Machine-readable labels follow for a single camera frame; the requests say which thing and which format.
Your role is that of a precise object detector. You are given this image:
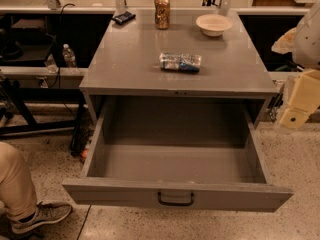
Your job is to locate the grey top drawer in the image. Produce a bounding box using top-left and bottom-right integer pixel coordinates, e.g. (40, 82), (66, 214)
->
(63, 96), (293, 212)

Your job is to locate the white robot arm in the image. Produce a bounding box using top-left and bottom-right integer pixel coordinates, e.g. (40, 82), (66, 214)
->
(271, 1), (320, 129)

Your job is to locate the grey metal drawer cabinet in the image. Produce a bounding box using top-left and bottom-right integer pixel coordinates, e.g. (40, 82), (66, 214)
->
(80, 8), (276, 120)

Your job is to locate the white paper bowl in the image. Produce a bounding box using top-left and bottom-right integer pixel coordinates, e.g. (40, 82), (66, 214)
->
(196, 14), (233, 37)

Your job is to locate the crushed plastic water bottle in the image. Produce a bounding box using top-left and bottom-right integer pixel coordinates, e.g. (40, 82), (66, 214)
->
(159, 53), (202, 73)

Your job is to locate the gold soda can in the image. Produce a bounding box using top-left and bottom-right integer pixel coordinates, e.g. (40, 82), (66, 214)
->
(154, 0), (170, 30)

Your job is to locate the black snack packet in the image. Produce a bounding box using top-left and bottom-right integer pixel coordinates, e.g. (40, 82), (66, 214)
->
(112, 11), (136, 25)

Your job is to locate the clear plastic water bottle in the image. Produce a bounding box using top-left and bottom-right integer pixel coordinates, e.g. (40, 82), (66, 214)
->
(62, 44), (77, 68)

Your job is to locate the grey sneaker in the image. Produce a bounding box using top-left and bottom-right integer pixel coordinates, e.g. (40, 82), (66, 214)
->
(11, 202), (73, 234)

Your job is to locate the person's leg in khaki trousers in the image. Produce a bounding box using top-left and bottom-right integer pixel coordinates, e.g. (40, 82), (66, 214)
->
(0, 142), (37, 222)

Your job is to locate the black floor cable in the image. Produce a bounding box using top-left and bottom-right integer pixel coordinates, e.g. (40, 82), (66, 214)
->
(75, 204), (92, 240)

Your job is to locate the black metal stand frame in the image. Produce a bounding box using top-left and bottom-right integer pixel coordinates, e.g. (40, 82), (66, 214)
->
(0, 70), (88, 137)

